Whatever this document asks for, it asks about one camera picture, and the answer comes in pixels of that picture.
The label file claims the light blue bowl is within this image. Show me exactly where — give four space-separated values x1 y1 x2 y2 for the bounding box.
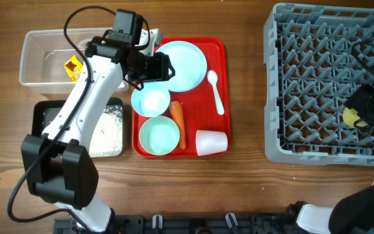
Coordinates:
131 84 171 118

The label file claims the yellow snack wrapper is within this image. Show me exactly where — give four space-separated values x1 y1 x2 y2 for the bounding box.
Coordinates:
64 55 83 82

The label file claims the black tray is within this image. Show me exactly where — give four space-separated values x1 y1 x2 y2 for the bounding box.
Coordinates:
32 97 127 155

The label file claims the orange carrot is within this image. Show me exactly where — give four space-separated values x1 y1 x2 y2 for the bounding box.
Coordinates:
169 101 186 150

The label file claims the grey dishwasher rack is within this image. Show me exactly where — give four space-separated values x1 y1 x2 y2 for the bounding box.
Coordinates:
264 3 374 166

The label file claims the pink plastic cup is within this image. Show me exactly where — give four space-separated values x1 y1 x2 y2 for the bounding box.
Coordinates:
195 130 229 156

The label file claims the pile of white rice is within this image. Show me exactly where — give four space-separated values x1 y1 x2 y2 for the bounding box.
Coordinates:
89 105 123 157

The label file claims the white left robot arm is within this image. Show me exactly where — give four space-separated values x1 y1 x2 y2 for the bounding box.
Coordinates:
17 36 175 233

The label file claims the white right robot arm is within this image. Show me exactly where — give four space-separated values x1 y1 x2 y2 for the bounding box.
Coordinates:
288 84 374 233

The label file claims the white tissue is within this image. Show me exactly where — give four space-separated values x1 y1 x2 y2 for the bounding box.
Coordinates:
117 81 129 90

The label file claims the red tray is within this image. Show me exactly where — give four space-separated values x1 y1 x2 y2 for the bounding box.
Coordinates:
131 36 232 158

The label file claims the white plastic spoon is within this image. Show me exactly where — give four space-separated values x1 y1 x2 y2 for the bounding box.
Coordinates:
207 70 225 115

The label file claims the clear plastic bin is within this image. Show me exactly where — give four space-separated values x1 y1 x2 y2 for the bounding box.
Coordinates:
19 27 112 94

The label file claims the light blue plate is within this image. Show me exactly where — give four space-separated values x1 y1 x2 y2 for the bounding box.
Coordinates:
157 41 207 92

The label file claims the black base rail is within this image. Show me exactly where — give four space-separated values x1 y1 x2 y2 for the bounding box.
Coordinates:
53 213 305 234

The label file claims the green bowl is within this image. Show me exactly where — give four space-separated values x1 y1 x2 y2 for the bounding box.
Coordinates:
138 116 180 156

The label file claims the yellow plastic cup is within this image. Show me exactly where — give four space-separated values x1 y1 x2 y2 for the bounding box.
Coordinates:
343 107 368 128

